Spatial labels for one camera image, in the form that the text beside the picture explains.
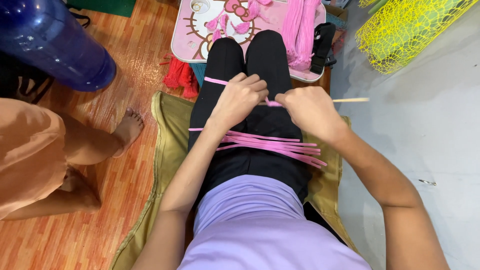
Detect person's left hand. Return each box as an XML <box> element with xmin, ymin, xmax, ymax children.
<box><xmin>208</xmin><ymin>73</ymin><xmax>269</xmax><ymax>132</ymax></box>

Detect person's right hand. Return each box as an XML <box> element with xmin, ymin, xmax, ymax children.
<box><xmin>275</xmin><ymin>86</ymin><xmax>349</xmax><ymax>143</ymax></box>

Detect thin wooden stick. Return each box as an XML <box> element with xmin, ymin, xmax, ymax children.
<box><xmin>258</xmin><ymin>97</ymin><xmax>370</xmax><ymax>106</ymax></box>

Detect pink yarn strand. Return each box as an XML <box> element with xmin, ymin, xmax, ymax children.
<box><xmin>203</xmin><ymin>76</ymin><xmax>284</xmax><ymax>108</ymax></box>

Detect bundle of cut pink strands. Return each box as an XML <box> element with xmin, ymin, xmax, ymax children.
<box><xmin>188</xmin><ymin>127</ymin><xmax>328</xmax><ymax>169</ymax></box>

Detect black trousers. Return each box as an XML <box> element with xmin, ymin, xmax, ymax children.
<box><xmin>187</xmin><ymin>30</ymin><xmax>313</xmax><ymax>205</ymax></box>

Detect pink yarn skein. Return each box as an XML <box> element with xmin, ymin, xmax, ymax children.
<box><xmin>281</xmin><ymin>0</ymin><xmax>323</xmax><ymax>71</ymax></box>

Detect cluster of pink tassels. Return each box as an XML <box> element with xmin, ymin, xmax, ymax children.
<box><xmin>205</xmin><ymin>0</ymin><xmax>273</xmax><ymax>43</ymax></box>

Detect teal plastic basket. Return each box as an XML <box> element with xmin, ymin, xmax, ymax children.
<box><xmin>189</xmin><ymin>62</ymin><xmax>207</xmax><ymax>88</ymax></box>

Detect cardboard box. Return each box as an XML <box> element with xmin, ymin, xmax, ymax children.
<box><xmin>324</xmin><ymin>4</ymin><xmax>349</xmax><ymax>55</ymax></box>

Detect bunch of red tassels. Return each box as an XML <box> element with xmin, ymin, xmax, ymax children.
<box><xmin>159</xmin><ymin>52</ymin><xmax>200</xmax><ymax>99</ymax></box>

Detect pink cartoon lap table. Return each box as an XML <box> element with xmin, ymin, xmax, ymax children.
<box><xmin>171</xmin><ymin>0</ymin><xmax>327</xmax><ymax>83</ymax></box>

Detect olive floor cushion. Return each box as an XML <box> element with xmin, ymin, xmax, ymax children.
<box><xmin>109</xmin><ymin>91</ymin><xmax>361</xmax><ymax>270</ymax></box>

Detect purple shirt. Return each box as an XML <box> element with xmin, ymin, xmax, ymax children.
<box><xmin>178</xmin><ymin>174</ymin><xmax>373</xmax><ymax>270</ymax></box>

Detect small white round cup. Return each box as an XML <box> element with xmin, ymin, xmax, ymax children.
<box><xmin>190</xmin><ymin>0</ymin><xmax>211</xmax><ymax>15</ymax></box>

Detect yellow mesh roll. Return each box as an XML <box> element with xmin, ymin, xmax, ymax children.
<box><xmin>355</xmin><ymin>0</ymin><xmax>479</xmax><ymax>75</ymax></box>

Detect green mat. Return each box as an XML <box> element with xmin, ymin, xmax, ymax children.
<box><xmin>66</xmin><ymin>0</ymin><xmax>137</xmax><ymax>19</ymax></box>

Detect large blue water jug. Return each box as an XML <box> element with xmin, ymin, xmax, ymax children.
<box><xmin>0</xmin><ymin>0</ymin><xmax>118</xmax><ymax>93</ymax></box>

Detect black metal stand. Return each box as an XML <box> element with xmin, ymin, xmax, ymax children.
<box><xmin>0</xmin><ymin>52</ymin><xmax>55</xmax><ymax>105</ymax></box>

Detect black strap with buckle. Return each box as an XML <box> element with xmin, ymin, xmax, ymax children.
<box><xmin>309</xmin><ymin>22</ymin><xmax>337</xmax><ymax>75</ymax></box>

